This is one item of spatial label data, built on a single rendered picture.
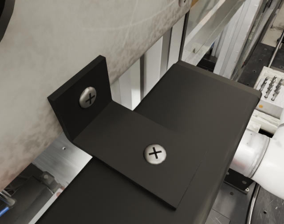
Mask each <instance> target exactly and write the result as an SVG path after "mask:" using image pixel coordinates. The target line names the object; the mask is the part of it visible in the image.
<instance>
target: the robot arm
mask: <svg viewBox="0 0 284 224"><path fill-rule="evenodd" d="M229 168H231V169H233V170H235V171H237V172H239V173H241V174H243V175H244V176H245V177H249V178H250V179H252V180H254V181H255V182H257V183H258V184H259V185H260V186H261V187H263V188H264V189H265V190H267V191H269V192H270V193H272V194H273V195H275V196H277V197H279V198H281V199H283V200H284V108H283V111H282V113H281V116H280V122H279V125H278V128H277V130H276V132H275V134H274V136H273V137H272V138H270V137H267V136H266V135H262V134H260V133H257V132H255V131H253V130H250V129H248V128H246V130H245V132H244V135H243V137H242V139H241V142H240V144H239V146H238V149H237V151H236V153H235V156H234V158H233V160H232V162H231V165H230V167H229Z"/></svg>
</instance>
